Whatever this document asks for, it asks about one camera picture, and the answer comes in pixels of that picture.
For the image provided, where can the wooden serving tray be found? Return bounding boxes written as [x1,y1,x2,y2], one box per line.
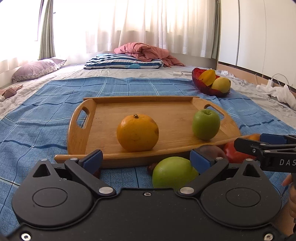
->
[54,96,241,168]

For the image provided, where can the person's right hand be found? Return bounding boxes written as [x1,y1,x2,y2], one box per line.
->
[282,174,296,218]

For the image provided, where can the large green apple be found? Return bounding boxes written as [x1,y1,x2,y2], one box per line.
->
[152,157,199,190]

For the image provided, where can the blue striped pillow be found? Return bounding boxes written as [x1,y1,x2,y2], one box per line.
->
[84,53,164,69]

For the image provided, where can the red date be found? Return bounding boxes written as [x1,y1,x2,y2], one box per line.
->
[147,163,158,176]

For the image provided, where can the yellow mango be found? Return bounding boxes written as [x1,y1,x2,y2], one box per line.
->
[211,77,231,93]

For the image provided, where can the clothes pile at left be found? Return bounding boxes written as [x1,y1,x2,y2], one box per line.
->
[0,85,23,102]

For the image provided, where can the white sheer curtain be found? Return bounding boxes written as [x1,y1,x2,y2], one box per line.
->
[1,1,216,72]

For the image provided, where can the small green apple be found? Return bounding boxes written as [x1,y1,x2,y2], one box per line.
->
[192,109,220,141]

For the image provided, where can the orange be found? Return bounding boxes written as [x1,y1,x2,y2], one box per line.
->
[248,133,260,141]
[116,114,159,152]

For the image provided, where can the white box on bed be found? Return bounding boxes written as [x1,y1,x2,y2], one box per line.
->
[173,71,192,76]

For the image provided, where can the green drape curtain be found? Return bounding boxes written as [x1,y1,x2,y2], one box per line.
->
[211,0,221,60]
[39,0,55,60]

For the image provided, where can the white wardrobe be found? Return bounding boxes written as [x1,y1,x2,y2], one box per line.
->
[218,1,295,87]

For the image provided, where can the red tomato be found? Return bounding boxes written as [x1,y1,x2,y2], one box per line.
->
[223,141,255,164]

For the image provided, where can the blue checkered cloth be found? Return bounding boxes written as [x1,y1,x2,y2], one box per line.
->
[1,77,295,235]

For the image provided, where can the white charger cable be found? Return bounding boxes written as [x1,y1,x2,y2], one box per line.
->
[254,72,293,90]

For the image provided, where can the dark purple plum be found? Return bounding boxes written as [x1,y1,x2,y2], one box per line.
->
[198,145,227,159]

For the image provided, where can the red glass fruit bowl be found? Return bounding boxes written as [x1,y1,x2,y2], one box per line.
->
[192,67,230,97]

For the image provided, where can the right green drape curtain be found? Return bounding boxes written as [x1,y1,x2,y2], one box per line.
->
[211,0,221,60]

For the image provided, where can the pink blanket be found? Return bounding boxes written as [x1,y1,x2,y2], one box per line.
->
[114,42,185,67]

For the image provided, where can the yellow starfruit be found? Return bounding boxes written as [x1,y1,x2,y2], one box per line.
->
[198,69,216,86]

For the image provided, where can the purple pillow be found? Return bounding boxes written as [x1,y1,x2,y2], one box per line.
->
[11,58,66,83]

